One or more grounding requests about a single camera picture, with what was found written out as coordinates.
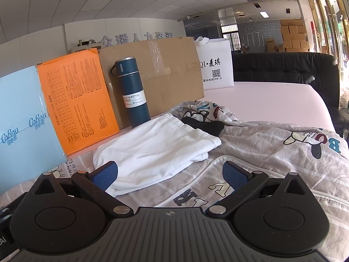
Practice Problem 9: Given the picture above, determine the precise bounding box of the white shirt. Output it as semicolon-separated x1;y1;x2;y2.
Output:
93;113;221;196

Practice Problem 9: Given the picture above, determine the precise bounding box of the large light blue box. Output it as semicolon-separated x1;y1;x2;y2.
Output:
0;66;67;193

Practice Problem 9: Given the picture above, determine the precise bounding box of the orange cardboard box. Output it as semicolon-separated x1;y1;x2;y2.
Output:
36;48;120;155

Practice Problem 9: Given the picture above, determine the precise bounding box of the dark blue vacuum bottle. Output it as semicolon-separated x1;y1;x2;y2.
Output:
109;57;151;128

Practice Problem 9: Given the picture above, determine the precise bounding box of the white paper shopping bag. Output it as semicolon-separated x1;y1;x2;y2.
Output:
195;37;234;91

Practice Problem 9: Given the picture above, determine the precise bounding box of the brown cardboard box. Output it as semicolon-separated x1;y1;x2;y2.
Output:
98;37;204;129

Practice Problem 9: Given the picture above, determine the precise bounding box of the black leather sofa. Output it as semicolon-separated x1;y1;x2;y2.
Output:
232;52;346;136

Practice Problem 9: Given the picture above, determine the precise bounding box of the stack of cardboard boxes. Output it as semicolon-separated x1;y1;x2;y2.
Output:
266;19;309;53

